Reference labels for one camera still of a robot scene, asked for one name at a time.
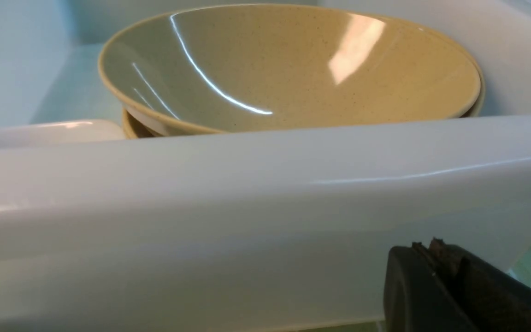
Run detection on large white plastic tub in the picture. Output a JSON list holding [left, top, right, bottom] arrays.
[[0, 0, 531, 332]]

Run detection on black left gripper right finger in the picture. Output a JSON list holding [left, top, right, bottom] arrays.
[[412, 239, 531, 332]]

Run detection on beige bowl lower in stack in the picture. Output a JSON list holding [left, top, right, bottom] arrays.
[[122, 28, 486, 140]]

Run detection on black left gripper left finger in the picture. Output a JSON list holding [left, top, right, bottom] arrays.
[[383, 246, 478, 332]]

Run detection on beige bowl top of stack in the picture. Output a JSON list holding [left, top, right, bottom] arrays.
[[97, 4, 485, 136]]

